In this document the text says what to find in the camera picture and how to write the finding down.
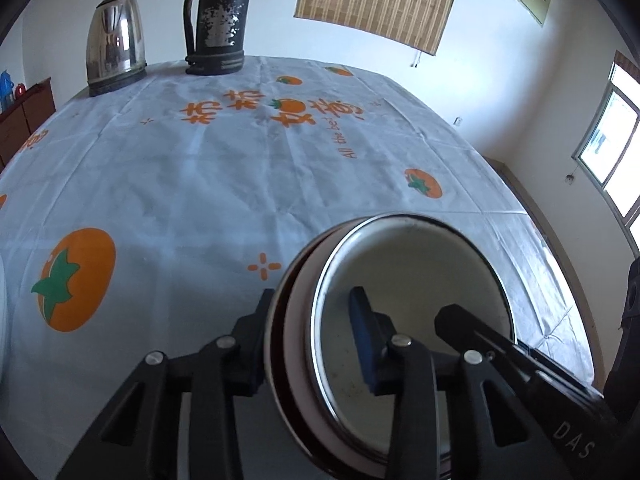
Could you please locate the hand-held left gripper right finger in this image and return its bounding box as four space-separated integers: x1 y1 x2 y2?
348 286 571 480

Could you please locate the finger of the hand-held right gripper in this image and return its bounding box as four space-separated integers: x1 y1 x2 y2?
434 304 531 376

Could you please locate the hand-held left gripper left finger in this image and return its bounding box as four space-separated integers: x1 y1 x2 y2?
55 287 276 480

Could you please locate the red plastic bowl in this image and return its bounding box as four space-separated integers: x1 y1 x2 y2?
270 217 396 476

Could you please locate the white enamel bowl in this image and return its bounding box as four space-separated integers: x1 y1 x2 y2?
310 215 516 456

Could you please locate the orange print grey tablecloth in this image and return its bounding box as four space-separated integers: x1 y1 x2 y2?
0 55 596 480

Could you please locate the white framed window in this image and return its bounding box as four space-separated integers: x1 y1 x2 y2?
572 50 640 256

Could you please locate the dark wooden sideboard cabinet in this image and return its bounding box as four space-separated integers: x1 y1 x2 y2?
0 77 57 173

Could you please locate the worn black thermos flask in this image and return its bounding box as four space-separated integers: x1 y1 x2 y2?
184 0 259 77

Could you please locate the stainless steel electric kettle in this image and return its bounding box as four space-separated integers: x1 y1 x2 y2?
86 0 148 98

